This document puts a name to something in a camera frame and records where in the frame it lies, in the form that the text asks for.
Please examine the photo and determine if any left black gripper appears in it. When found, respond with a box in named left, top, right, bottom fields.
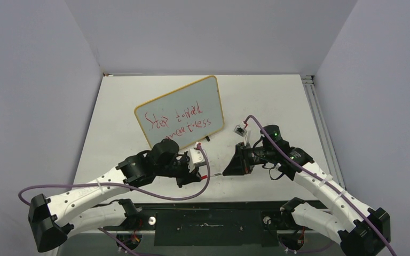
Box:
left=155, top=151, right=201, bottom=188

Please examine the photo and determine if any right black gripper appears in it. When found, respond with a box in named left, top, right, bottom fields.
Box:
left=223, top=141, right=275, bottom=176

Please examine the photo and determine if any yellow framed whiteboard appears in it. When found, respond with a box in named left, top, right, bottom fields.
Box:
left=134, top=75, right=225, bottom=149

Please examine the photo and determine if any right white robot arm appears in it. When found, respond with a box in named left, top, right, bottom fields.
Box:
left=223, top=124, right=391, bottom=255

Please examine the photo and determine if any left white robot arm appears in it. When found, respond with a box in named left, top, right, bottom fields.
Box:
left=27, top=139, right=209, bottom=252

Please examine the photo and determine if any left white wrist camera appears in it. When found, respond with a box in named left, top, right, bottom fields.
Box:
left=188, top=142, right=206, bottom=170

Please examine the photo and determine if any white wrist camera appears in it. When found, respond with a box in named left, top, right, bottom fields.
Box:
left=188, top=142, right=206, bottom=170
left=233, top=122, right=251, bottom=146

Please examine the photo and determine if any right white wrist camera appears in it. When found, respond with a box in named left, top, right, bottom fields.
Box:
left=233, top=122, right=251, bottom=146

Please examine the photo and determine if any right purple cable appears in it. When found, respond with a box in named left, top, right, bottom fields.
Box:
left=243, top=115, right=398, bottom=256

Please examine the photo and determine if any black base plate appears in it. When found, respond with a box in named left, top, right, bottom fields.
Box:
left=105, top=201, right=303, bottom=247

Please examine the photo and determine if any aluminium frame rail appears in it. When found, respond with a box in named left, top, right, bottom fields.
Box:
left=51, top=207, right=371, bottom=248

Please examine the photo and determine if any aluminium side rail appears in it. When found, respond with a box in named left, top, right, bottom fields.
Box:
left=301, top=75, right=346, bottom=189

